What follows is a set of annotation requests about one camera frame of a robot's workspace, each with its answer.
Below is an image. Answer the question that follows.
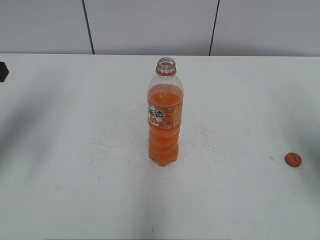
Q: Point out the orange soda plastic bottle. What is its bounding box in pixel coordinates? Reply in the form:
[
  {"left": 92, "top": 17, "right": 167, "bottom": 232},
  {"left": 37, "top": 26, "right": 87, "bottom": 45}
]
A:
[{"left": 147, "top": 57, "right": 184, "bottom": 167}]

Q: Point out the orange bottle cap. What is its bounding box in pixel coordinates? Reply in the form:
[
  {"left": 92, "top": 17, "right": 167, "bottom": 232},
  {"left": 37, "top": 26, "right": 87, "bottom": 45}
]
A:
[{"left": 284, "top": 152, "right": 303, "bottom": 168}]

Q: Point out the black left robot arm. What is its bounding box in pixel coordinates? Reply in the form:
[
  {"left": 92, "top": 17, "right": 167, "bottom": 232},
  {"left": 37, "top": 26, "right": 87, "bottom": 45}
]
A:
[{"left": 0, "top": 61, "right": 9, "bottom": 83}]

